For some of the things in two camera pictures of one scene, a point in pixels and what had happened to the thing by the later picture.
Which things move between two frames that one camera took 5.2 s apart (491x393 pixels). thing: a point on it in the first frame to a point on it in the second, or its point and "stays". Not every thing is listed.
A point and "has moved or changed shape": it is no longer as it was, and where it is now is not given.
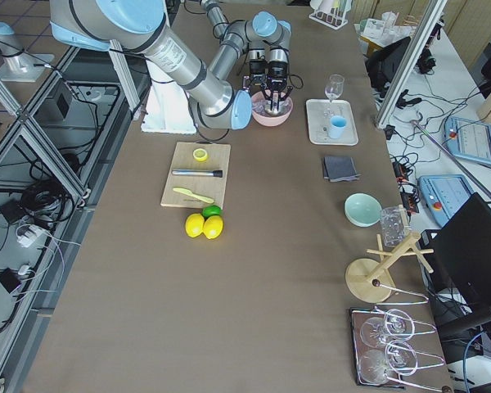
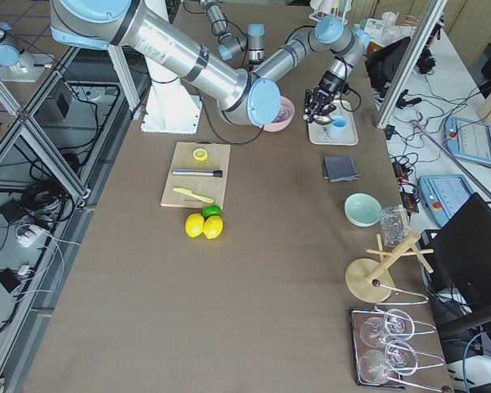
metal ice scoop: x=274 y=112 has moved or changed shape
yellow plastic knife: x=187 y=191 stays
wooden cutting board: x=197 y=175 stays
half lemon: x=200 y=155 stays
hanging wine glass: x=395 y=324 stays
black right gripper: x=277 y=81 to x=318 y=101
